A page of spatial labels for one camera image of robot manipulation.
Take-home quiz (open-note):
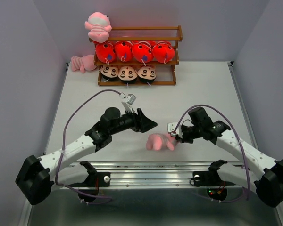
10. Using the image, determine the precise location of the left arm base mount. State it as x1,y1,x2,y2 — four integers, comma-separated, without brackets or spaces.
67,161,112,205

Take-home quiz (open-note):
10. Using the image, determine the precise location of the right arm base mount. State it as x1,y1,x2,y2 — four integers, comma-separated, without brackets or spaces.
189,160,234,203

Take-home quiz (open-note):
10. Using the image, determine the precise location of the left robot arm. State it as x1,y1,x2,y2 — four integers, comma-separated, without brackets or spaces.
15,107,158,205

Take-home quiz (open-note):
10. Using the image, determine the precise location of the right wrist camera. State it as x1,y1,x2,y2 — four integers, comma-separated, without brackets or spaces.
167,122,180,137

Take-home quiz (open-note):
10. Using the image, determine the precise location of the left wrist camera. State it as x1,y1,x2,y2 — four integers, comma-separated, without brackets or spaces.
119,93,136,113

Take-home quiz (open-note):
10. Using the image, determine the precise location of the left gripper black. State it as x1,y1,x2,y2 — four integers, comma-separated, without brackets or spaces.
109,106,157,135

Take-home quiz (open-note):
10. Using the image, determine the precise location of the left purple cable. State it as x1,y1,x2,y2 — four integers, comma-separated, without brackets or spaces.
54,89,114,205

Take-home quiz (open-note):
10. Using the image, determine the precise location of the aluminium mounting rail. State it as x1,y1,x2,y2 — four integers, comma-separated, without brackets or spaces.
28,161,278,189

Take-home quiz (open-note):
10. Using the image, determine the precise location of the pink striped plush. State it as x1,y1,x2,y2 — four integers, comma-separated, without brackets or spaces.
146,133,177,151
84,12,112,43
70,55,97,73

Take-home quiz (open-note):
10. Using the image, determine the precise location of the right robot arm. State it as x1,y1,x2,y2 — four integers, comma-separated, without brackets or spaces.
167,105,283,208

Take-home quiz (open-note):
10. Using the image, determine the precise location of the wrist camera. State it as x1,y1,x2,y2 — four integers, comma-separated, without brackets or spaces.
167,122,180,137
119,93,136,113

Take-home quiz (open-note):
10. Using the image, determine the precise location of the doll plush orange cap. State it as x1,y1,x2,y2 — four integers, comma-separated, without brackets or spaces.
100,65,119,81

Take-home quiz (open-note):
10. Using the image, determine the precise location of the brown wooden three-tier shelf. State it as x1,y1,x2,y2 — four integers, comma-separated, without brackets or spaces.
94,26,183,86

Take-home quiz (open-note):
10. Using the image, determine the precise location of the red fish plush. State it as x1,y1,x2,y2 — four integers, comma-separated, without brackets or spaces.
152,41,175,64
95,41,117,64
132,40,156,66
114,41,133,62

